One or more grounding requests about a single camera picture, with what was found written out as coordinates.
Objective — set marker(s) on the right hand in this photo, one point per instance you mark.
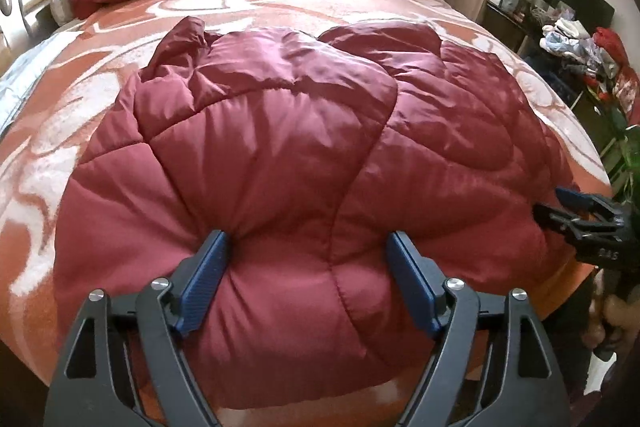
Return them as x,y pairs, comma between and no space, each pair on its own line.
608,308

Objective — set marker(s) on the dark side table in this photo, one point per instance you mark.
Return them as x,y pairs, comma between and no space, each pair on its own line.
561,74

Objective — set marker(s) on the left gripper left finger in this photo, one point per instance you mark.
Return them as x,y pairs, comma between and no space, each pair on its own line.
93,382

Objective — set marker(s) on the pile of clothes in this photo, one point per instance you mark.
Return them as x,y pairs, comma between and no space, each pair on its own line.
600,60

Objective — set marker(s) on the dark red quilted puffer coat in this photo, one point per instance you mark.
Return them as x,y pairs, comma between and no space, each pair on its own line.
308,152

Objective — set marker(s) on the orange white patterned blanket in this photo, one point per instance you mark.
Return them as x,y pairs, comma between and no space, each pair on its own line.
40,150

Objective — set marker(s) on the black television screen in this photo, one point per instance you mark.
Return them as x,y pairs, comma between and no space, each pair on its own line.
591,13

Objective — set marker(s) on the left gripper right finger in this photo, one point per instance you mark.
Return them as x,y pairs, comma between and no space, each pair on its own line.
520,384

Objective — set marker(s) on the white pillow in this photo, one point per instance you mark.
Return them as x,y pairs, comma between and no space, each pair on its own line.
61,11

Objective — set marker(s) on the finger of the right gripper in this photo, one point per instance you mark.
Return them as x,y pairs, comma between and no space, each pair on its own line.
568,222
574,200

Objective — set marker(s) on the grey white bed sheet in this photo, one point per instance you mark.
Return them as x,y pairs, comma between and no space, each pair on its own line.
20,80

